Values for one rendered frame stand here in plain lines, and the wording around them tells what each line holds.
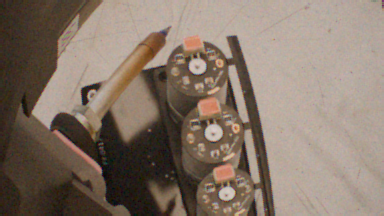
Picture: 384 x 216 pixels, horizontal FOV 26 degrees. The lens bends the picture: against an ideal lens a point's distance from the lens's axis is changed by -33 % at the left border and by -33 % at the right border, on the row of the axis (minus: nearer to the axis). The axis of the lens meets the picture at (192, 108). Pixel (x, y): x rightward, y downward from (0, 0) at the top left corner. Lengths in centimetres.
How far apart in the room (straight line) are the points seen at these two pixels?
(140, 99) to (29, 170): 29
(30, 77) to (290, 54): 34
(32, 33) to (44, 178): 5
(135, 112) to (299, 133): 8
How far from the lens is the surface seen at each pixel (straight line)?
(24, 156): 24
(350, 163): 53
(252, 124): 47
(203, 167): 47
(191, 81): 47
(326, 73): 55
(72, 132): 37
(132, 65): 40
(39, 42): 21
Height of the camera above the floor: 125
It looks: 71 degrees down
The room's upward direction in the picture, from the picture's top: 1 degrees clockwise
